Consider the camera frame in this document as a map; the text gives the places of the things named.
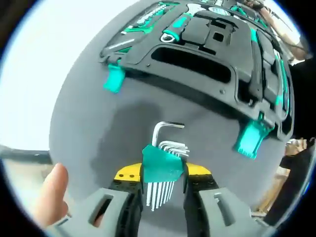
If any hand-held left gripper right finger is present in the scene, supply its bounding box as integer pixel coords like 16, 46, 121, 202
183, 162, 275, 237

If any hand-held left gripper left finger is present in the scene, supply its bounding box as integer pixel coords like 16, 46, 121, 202
46, 162, 144, 237

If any hex key set teal holder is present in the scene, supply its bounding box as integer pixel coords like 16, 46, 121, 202
142, 120, 191, 212

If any black toolbox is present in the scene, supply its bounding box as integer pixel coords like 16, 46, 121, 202
98, 0, 296, 159

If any teal black handled tool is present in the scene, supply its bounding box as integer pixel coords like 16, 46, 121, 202
275, 50, 291, 113

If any silver steel rod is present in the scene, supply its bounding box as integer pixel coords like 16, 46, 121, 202
105, 38, 136, 51

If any adjustable wrench teal handle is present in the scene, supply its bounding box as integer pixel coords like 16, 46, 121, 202
159, 2, 200, 43

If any teal tape measure tool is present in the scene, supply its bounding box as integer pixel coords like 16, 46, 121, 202
208, 5, 232, 16

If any teal socket bit rack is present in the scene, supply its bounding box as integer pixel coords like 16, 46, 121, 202
120, 1, 169, 36

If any person's left hand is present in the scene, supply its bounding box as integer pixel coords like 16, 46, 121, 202
36, 162, 70, 227

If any person's black clothing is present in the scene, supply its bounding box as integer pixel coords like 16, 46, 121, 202
265, 55, 316, 223

